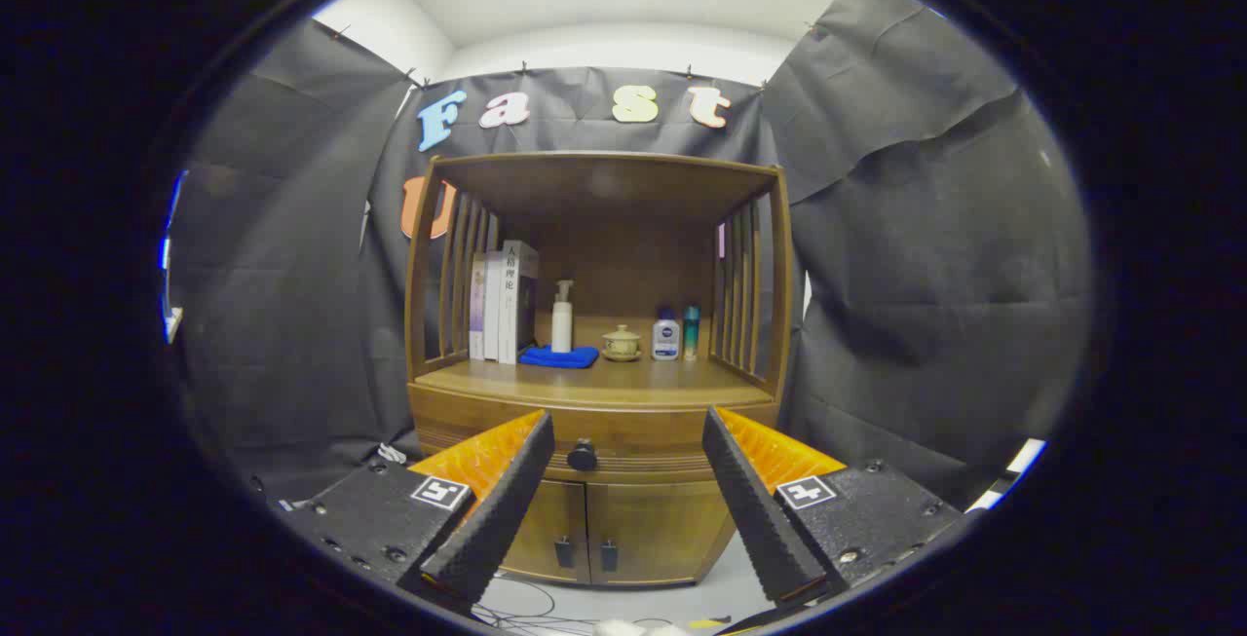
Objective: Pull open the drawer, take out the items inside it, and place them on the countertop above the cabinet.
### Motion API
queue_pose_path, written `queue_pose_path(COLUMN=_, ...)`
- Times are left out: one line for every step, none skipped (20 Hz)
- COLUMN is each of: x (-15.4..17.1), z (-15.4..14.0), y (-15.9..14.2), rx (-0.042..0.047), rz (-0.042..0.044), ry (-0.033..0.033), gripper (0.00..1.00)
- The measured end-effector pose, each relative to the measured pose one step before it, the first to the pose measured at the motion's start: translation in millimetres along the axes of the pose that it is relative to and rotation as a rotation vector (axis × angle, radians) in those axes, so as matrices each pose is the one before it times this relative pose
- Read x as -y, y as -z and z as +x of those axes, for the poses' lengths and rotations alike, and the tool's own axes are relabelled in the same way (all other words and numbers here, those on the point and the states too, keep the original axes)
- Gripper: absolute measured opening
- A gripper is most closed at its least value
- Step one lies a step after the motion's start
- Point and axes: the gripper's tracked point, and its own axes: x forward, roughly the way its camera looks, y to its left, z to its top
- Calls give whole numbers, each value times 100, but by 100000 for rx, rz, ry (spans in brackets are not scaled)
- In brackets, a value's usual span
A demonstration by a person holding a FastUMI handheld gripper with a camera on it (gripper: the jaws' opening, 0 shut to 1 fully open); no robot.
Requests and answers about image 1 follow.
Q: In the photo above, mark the grey portrait cover book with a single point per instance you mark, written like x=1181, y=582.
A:
x=516, y=300

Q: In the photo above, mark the white pump bottle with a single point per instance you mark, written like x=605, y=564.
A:
x=562, y=324

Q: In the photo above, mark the blue folded cloth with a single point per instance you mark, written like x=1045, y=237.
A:
x=560, y=356

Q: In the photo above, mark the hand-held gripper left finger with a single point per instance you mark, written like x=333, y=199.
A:
x=497, y=519

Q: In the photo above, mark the white bottle with blue cap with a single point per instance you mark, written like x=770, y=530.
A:
x=665, y=339

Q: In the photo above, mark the wooden countertop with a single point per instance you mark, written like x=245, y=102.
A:
x=633, y=378

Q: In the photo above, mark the purple white book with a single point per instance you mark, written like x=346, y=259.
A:
x=477, y=305

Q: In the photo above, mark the yellow floor tape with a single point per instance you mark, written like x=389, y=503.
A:
x=703, y=623

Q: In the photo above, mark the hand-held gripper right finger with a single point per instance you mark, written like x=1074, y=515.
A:
x=755, y=509

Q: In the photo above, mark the slim teal bottle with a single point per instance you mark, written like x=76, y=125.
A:
x=691, y=332

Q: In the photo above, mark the black drawer knob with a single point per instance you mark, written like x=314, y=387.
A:
x=582, y=456

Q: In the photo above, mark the lidded tea cup with saucer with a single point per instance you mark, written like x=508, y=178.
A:
x=622, y=342

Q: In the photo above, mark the wooden cabinet door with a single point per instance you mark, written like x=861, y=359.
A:
x=555, y=519
x=653, y=529

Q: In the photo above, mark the wooden cabinet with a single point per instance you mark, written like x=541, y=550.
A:
x=633, y=256

